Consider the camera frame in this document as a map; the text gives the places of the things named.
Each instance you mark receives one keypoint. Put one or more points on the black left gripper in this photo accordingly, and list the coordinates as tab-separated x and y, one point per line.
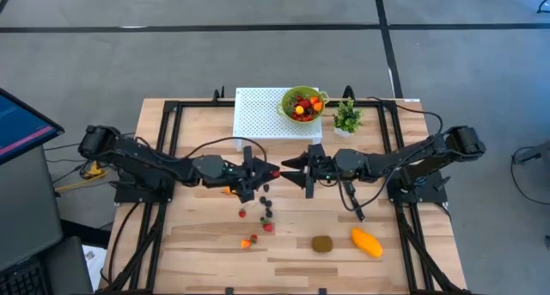
242	174

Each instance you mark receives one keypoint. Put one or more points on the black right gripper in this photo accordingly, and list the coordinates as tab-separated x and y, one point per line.
320	166

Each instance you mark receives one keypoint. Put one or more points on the small orange peach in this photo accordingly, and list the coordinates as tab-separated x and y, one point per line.
299	110
315	100
318	106
226	191

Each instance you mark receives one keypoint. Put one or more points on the large red raspberry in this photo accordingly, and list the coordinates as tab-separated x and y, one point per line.
305	103

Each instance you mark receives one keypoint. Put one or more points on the green plastic colander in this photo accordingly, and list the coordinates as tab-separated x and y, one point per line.
285	101

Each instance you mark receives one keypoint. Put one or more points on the orange peach with stem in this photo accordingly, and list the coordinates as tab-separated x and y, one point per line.
245	243

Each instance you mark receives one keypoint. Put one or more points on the brown kiwi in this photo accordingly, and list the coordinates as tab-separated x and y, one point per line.
322	243

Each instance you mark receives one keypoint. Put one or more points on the orange mango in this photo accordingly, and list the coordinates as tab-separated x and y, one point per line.
366	242

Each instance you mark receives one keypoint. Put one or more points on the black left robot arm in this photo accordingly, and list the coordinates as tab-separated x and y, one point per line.
142	157

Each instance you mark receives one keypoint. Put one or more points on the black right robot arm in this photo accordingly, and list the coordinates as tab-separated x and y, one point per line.
412	157

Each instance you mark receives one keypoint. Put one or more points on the white perforated metal shelf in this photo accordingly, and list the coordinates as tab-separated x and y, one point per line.
258	114

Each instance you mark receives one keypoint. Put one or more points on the black kitchen knife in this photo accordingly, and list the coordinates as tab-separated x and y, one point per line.
358	211

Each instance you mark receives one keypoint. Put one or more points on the small potted green plant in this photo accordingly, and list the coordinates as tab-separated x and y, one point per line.
347	116

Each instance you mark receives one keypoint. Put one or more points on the black table clamp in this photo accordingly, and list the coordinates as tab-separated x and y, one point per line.
322	291
222	94
230	291
349	94

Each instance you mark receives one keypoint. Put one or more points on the white paper sheet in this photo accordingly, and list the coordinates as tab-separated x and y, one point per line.
95	265

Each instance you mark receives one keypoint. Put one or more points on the grey stand foot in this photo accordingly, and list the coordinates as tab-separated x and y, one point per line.
537	152

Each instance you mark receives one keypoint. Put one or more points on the blue-screen monitor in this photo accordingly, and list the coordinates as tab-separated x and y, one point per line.
21	127

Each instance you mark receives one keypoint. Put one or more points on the black keyboard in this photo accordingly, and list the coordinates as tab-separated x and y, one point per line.
21	282

